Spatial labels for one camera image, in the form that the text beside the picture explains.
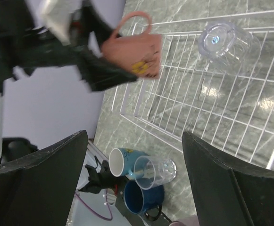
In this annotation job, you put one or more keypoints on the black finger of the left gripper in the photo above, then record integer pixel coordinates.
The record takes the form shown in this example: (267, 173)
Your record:
(101, 74)

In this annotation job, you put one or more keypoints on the clear plastic cup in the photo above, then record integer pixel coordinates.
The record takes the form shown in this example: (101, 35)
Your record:
(230, 49)

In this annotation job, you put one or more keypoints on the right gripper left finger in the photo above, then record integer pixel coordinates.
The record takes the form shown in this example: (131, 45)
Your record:
(38, 189)

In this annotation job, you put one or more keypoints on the mauve purple mug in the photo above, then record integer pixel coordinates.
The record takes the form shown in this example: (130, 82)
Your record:
(188, 221)

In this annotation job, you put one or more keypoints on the salmon pink mug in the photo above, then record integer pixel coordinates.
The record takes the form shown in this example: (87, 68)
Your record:
(139, 54)

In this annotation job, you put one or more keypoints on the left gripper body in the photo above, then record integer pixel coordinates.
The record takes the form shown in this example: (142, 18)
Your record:
(65, 41)

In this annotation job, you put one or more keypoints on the white wire dish rack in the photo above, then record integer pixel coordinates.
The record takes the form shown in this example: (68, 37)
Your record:
(234, 113)

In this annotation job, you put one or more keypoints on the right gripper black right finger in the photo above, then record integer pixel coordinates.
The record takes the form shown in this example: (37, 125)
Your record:
(227, 191)

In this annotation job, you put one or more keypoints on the small clear glass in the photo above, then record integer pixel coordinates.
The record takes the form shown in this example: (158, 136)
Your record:
(152, 171)

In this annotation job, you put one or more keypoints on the light blue mug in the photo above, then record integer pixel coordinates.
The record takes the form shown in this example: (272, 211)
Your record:
(122, 160)

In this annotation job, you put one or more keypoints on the dark blue mug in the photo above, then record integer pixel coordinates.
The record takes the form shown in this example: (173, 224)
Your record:
(147, 203)

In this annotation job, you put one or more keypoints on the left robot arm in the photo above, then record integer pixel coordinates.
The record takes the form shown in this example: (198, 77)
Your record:
(24, 45)

